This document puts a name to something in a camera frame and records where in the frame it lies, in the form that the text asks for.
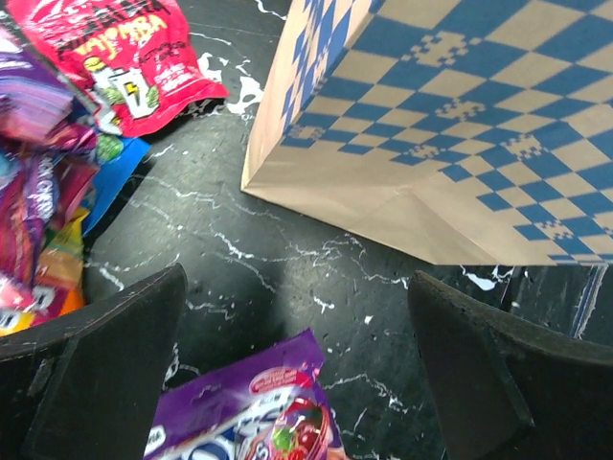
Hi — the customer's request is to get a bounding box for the blue M&M's packet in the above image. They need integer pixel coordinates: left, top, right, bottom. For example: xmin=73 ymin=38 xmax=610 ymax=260
xmin=81 ymin=133 xmax=149 ymax=235

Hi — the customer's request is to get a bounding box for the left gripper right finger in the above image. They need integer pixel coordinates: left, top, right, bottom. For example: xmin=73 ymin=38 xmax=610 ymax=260
xmin=408 ymin=271 xmax=612 ymax=459

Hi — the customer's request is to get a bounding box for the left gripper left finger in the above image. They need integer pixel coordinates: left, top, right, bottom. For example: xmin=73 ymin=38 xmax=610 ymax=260
xmin=1 ymin=264 xmax=187 ymax=459

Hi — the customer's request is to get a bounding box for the crumpled purple candy bag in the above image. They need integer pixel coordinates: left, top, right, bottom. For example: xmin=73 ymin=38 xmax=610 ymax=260
xmin=1 ymin=29 xmax=97 ymax=292

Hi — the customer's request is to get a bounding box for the orange Fox's fruits candy bag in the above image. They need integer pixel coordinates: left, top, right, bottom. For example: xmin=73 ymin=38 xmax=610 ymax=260
xmin=1 ymin=207 xmax=89 ymax=336

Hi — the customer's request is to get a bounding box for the blue checkered paper bag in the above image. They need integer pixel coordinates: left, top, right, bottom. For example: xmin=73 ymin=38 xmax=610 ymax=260
xmin=241 ymin=1 xmax=612 ymax=265

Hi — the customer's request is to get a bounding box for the small red candy packet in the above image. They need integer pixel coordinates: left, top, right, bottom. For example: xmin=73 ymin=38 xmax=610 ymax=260
xmin=7 ymin=0 xmax=228 ymax=137

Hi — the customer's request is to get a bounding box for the purple Fox's berries candy bag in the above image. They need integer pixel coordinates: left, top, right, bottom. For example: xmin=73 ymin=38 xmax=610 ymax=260
xmin=144 ymin=329 xmax=347 ymax=460

